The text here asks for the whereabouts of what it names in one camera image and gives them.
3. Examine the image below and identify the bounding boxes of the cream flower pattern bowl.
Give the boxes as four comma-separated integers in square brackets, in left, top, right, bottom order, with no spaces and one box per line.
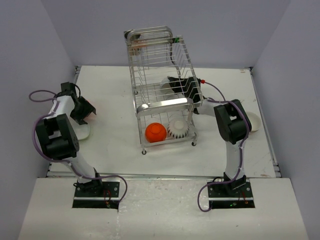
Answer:
[246,111,262,133]

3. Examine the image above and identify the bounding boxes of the orange bowl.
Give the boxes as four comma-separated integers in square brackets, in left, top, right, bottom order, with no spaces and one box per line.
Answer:
[145,122,167,143]
[83,99,97,118]

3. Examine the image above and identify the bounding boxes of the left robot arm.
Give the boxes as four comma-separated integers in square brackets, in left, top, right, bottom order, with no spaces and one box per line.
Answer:
[32,82,104,197]

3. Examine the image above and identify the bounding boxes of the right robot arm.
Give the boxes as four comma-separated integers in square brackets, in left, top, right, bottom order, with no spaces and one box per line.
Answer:
[160,76,252,197]

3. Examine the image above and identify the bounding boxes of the stainless steel dish rack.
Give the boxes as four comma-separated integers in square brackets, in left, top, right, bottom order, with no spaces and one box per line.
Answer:
[123,26,201,155]

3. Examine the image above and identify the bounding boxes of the black and white striped bowl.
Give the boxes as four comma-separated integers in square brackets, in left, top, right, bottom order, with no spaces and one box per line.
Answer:
[167,118,190,139]

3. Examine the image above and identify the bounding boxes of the metal cutlery holder cup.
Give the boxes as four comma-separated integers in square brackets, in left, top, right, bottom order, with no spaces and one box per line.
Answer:
[127,34,141,56]

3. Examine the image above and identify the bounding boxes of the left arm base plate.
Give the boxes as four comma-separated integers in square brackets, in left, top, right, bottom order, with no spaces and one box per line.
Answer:
[72,180,120,210]

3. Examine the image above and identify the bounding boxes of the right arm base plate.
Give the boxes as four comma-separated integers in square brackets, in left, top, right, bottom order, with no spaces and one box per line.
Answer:
[207,180,255,210]

